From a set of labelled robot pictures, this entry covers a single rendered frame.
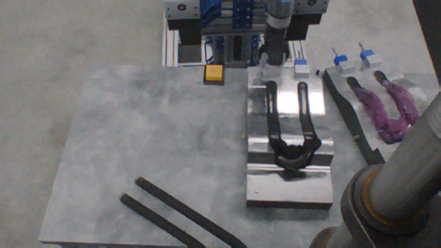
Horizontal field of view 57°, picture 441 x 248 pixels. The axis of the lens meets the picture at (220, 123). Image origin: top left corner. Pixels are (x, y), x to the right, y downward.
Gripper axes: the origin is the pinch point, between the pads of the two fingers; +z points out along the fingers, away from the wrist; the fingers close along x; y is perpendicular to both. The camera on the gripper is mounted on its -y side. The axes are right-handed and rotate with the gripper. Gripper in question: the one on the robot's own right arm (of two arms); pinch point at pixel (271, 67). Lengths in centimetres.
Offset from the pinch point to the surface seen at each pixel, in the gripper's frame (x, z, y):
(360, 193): -2, -63, -74
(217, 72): 19.4, 7.4, 3.2
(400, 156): -3, -74, -75
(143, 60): 72, 91, 81
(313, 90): -14.8, 2.3, -7.9
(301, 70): -10.2, -0.6, -1.3
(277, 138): -1.1, -0.2, -29.1
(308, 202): -10.4, 5.5, -48.1
